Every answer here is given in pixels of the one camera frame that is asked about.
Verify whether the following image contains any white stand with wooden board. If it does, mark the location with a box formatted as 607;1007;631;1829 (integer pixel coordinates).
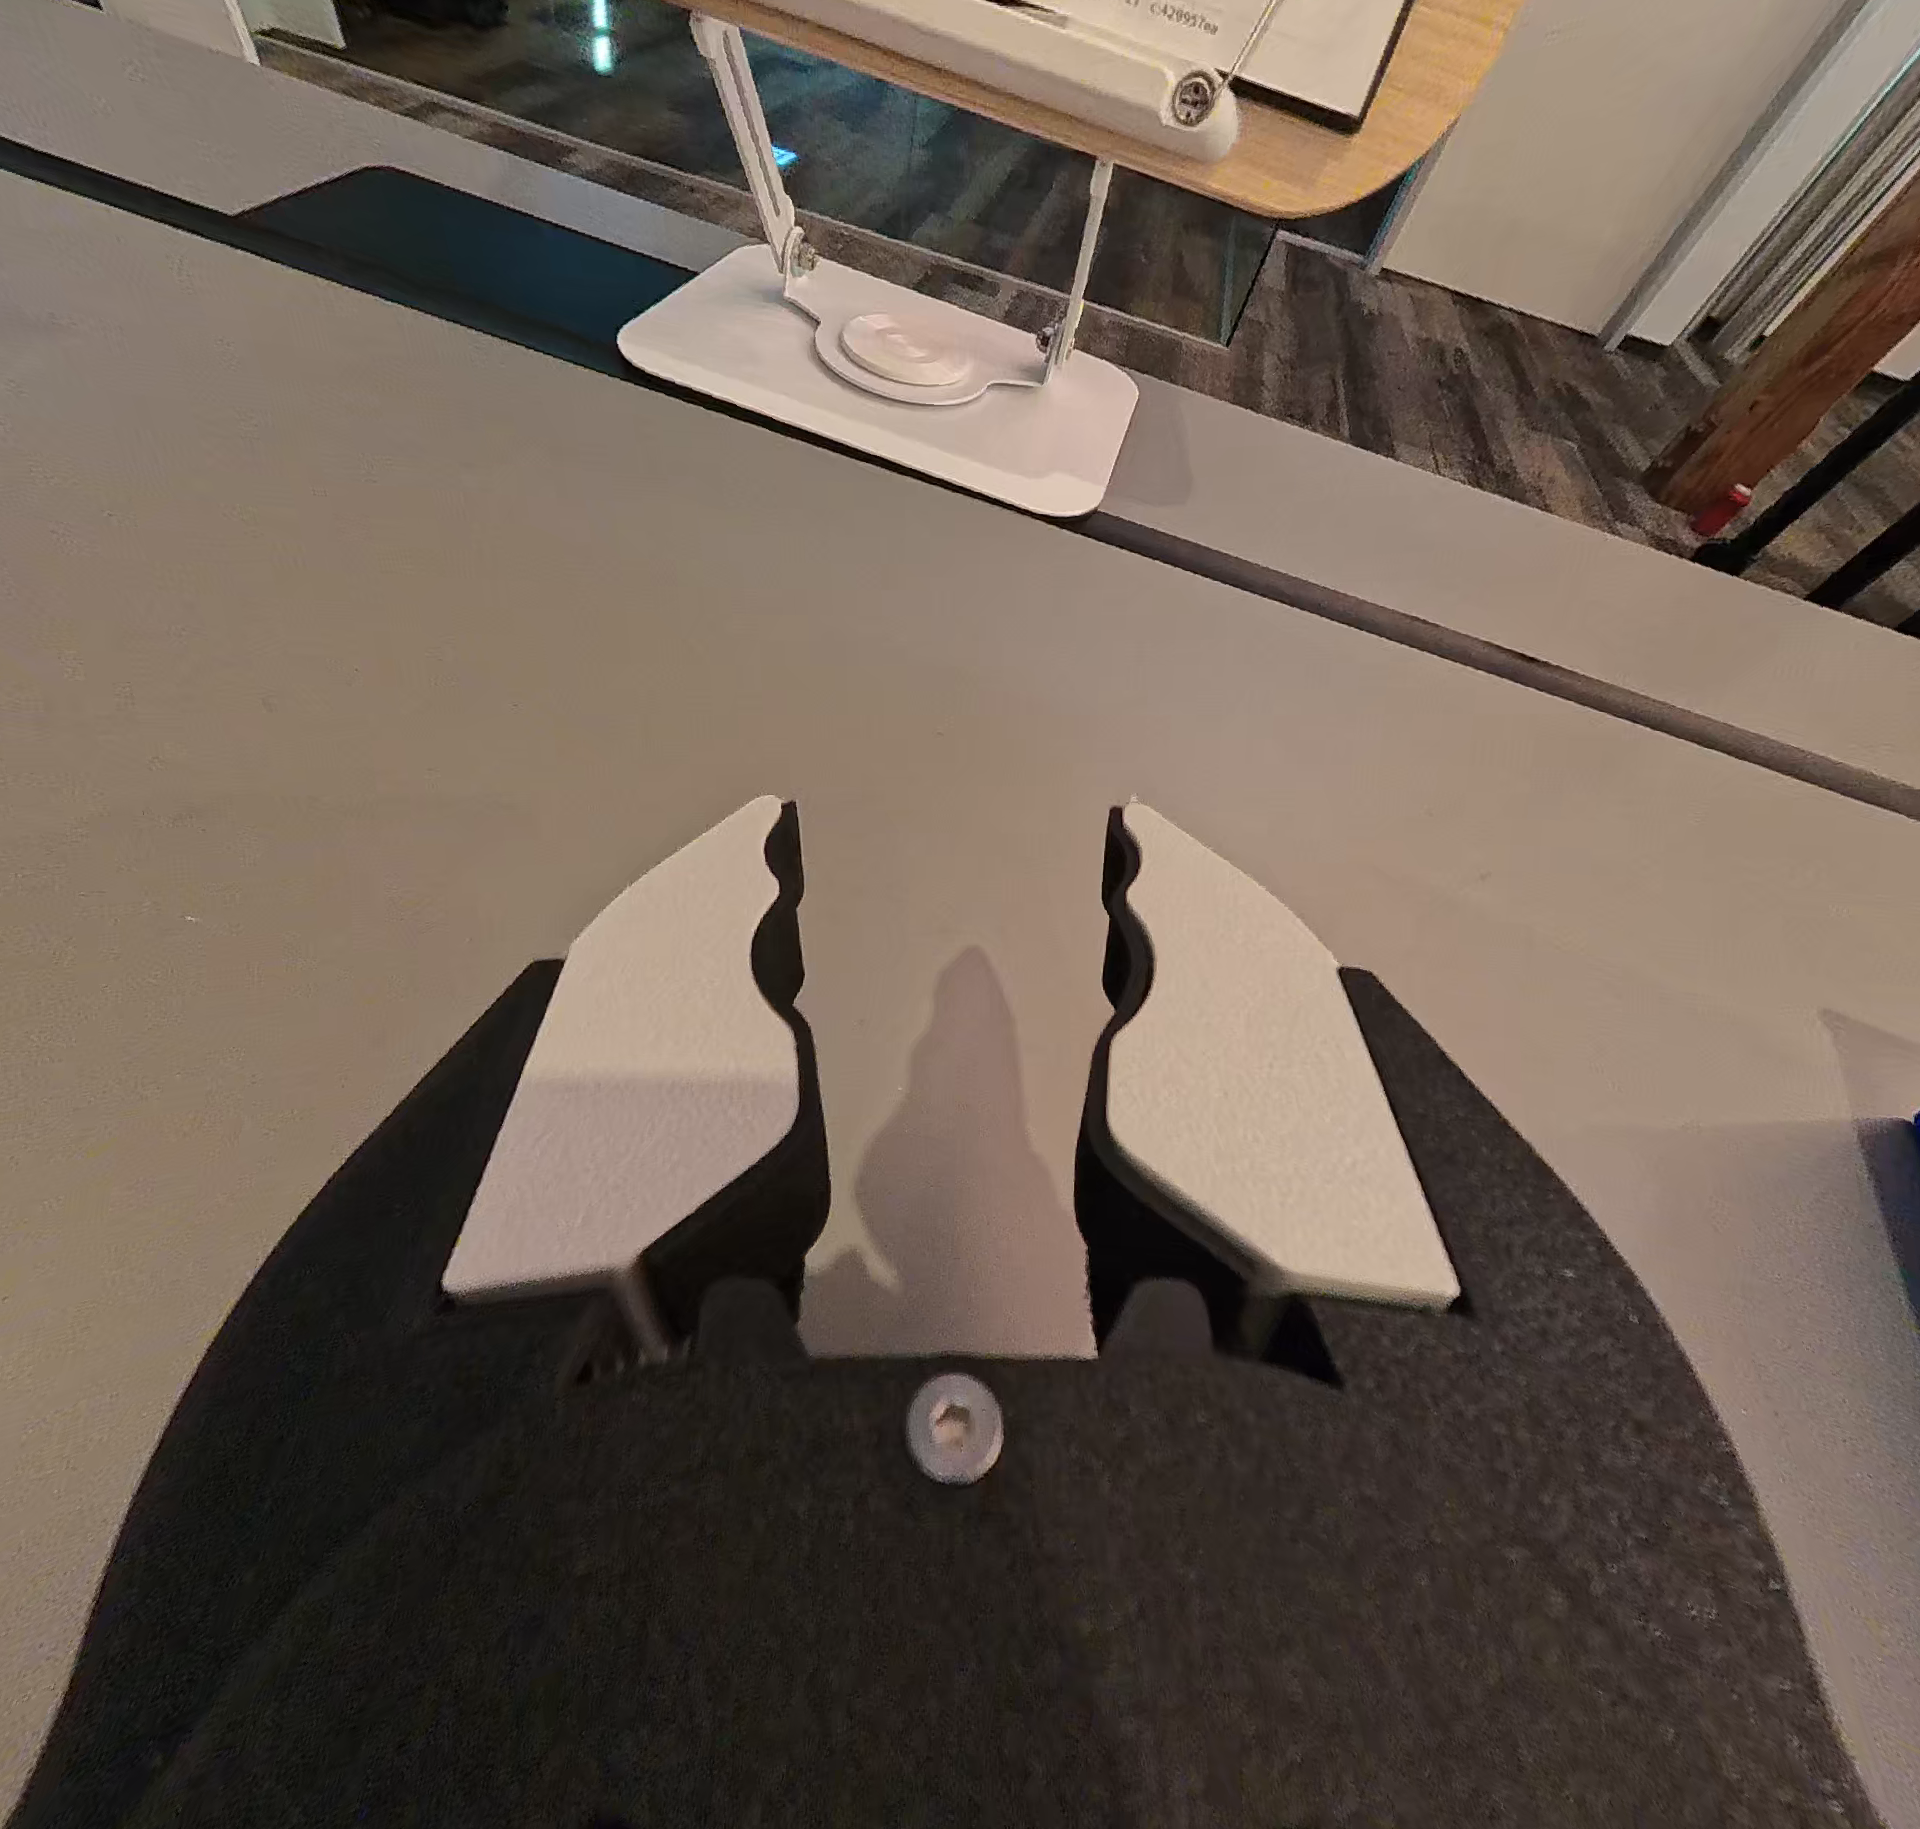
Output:
451;0;1568;521

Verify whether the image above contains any wooden table leg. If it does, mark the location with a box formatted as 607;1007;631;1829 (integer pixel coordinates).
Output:
1641;195;1920;518

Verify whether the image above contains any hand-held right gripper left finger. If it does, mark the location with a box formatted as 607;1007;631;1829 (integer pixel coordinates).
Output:
440;795;832;1312

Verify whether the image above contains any printed instruction sheet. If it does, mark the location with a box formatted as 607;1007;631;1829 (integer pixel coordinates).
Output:
765;0;1460;133

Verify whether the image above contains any black desk frame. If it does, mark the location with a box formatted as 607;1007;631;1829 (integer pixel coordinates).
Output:
1696;411;1920;613

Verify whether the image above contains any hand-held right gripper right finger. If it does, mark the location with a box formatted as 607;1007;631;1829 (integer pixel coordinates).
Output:
1079;802;1463;1321

